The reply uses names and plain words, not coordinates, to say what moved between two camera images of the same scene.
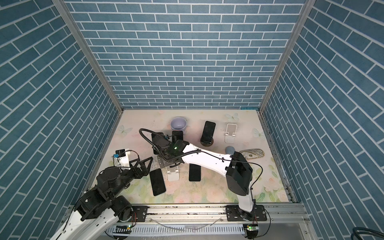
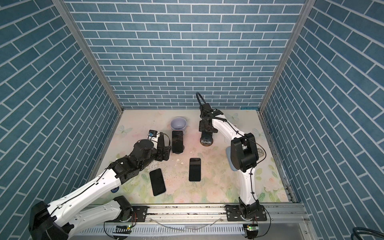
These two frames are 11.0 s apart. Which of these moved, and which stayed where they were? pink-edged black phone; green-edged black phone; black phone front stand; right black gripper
Moved: right black gripper
Stayed: green-edged black phone; black phone front stand; pink-edged black phone
